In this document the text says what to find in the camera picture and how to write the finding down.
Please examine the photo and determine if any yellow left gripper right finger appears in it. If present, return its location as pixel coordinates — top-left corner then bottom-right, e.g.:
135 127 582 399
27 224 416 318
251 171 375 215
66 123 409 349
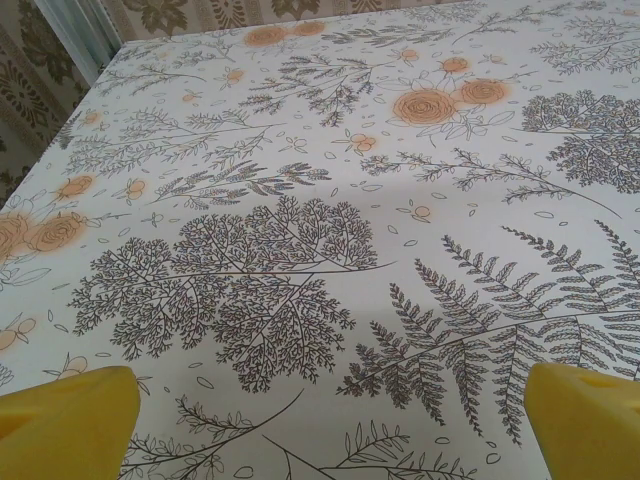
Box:
528 360 640 480

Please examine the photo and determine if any aluminium frame corner post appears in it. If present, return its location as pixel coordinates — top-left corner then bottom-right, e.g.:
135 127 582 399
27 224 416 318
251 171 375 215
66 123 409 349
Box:
37 0 126 89

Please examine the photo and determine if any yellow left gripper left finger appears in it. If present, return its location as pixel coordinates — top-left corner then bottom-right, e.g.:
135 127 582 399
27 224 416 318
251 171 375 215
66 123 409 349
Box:
0 365 141 480

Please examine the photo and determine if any floral patterned tablecloth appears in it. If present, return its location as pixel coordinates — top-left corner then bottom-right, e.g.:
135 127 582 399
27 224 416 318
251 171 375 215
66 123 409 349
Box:
0 0 640 480

